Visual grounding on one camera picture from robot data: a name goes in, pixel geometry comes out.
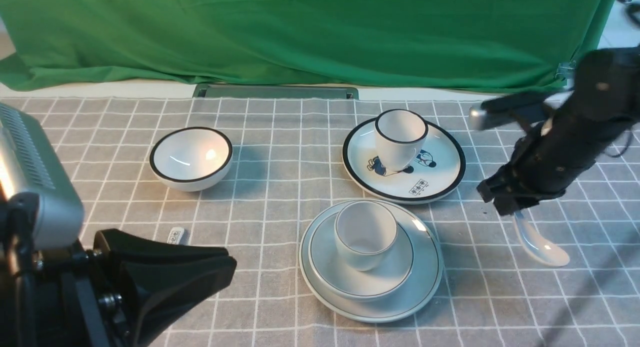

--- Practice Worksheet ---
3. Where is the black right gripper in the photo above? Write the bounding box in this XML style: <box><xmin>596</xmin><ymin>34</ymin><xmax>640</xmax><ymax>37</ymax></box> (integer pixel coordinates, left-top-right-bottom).
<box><xmin>477</xmin><ymin>104</ymin><xmax>626</xmax><ymax>217</ymax></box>

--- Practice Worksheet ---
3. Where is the plain white spoon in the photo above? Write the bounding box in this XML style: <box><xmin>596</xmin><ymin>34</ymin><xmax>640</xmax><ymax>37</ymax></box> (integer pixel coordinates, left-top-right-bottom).
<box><xmin>512</xmin><ymin>211</ymin><xmax>570</xmax><ymax>268</ymax></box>

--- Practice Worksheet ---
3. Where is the pale blue cup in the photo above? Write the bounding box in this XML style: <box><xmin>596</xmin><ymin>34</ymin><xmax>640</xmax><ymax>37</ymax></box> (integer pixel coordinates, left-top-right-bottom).
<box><xmin>334</xmin><ymin>200</ymin><xmax>399</xmax><ymax>272</ymax></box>

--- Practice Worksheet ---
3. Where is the pale blue bowl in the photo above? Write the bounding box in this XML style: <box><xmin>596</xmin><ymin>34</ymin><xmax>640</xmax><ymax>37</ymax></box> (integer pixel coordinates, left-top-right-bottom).
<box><xmin>307</xmin><ymin>213</ymin><xmax>414</xmax><ymax>300</ymax></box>

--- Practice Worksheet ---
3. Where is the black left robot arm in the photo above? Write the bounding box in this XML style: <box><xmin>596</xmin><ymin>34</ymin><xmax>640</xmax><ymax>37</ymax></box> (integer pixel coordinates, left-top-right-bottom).
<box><xmin>0</xmin><ymin>104</ymin><xmax>237</xmax><ymax>347</ymax></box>

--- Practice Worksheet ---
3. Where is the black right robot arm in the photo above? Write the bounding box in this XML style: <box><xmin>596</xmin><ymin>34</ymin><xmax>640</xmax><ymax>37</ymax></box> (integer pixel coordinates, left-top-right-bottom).
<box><xmin>469</xmin><ymin>47</ymin><xmax>639</xmax><ymax>216</ymax></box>

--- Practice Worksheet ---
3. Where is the white plate cartoon print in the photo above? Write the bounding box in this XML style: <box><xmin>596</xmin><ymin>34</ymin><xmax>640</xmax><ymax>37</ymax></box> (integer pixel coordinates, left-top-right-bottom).
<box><xmin>342</xmin><ymin>118</ymin><xmax>467</xmax><ymax>205</ymax></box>

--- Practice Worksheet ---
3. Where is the pale blue plate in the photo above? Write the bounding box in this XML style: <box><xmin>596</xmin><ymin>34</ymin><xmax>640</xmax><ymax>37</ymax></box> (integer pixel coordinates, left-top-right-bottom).
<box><xmin>298</xmin><ymin>201</ymin><xmax>444</xmax><ymax>324</ymax></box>

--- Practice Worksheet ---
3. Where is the white cup black rim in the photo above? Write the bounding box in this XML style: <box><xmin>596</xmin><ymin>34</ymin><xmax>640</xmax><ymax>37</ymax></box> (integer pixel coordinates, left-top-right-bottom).
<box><xmin>374</xmin><ymin>108</ymin><xmax>429</xmax><ymax>173</ymax></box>

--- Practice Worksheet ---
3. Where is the metal binder clip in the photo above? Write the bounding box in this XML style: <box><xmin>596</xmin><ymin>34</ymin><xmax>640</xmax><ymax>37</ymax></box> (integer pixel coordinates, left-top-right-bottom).
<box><xmin>555</xmin><ymin>60</ymin><xmax>578</xmax><ymax>81</ymax></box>

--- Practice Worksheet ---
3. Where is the grey checked tablecloth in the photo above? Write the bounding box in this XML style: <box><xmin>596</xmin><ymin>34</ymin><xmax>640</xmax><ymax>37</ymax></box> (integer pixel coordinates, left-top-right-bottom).
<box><xmin>1</xmin><ymin>98</ymin><xmax>640</xmax><ymax>347</ymax></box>

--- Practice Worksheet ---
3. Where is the white bowl black rim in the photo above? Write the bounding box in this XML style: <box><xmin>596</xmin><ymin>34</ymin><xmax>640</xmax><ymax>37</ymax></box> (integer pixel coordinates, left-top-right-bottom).
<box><xmin>149</xmin><ymin>126</ymin><xmax>234</xmax><ymax>192</ymax></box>

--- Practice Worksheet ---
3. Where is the green backdrop cloth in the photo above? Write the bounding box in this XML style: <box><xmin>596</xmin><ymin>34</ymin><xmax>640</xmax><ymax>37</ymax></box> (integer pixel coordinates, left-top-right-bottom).
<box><xmin>0</xmin><ymin>0</ymin><xmax>615</xmax><ymax>93</ymax></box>

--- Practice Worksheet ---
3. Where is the white spoon printed handle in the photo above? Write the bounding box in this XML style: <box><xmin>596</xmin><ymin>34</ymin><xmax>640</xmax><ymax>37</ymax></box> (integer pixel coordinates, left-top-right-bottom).
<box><xmin>166</xmin><ymin>226</ymin><xmax>186</xmax><ymax>245</ymax></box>

